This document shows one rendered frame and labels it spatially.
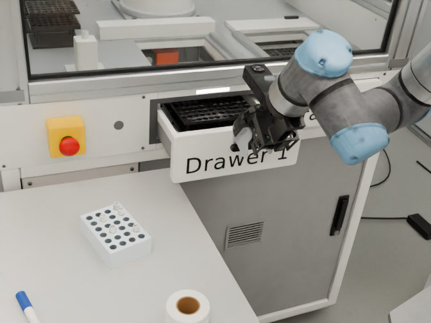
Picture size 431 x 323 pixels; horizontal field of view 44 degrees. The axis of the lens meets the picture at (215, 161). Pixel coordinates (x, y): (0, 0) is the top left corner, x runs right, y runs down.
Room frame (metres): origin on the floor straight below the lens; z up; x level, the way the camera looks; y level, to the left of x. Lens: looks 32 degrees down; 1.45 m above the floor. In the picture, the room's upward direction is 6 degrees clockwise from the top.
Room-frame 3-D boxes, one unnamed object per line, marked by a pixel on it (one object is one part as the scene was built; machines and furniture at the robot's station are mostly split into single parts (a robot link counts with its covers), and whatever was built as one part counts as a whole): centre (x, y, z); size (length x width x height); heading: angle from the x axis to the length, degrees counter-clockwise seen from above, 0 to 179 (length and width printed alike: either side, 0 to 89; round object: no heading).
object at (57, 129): (0.94, 0.31, 0.88); 0.07 x 0.05 x 0.07; 115
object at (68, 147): (0.91, 0.30, 0.88); 0.04 x 0.03 x 0.04; 115
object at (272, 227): (1.55, 0.18, 0.40); 1.03 x 0.95 x 0.80; 115
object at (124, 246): (0.77, 0.17, 0.78); 0.12 x 0.08 x 0.04; 40
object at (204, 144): (0.96, -0.04, 0.87); 0.29 x 0.02 x 0.11; 115
